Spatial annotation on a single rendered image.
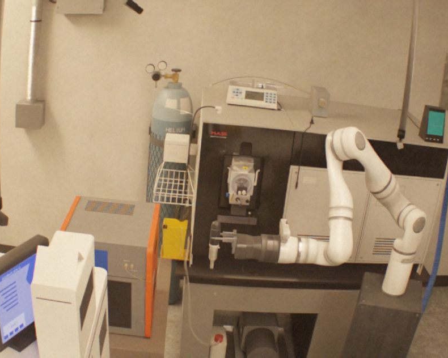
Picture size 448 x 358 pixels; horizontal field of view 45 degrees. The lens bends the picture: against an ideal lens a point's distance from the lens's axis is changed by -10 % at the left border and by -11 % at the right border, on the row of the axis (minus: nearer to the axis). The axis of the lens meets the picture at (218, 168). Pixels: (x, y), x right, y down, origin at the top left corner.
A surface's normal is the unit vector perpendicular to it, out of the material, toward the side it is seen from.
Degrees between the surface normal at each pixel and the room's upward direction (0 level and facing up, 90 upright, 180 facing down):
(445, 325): 0
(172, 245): 93
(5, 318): 90
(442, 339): 0
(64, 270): 40
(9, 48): 90
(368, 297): 0
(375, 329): 90
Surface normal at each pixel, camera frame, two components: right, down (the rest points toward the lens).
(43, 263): 0.08, -0.51
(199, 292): 0.02, 0.33
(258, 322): 0.10, -0.94
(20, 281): 0.92, 0.22
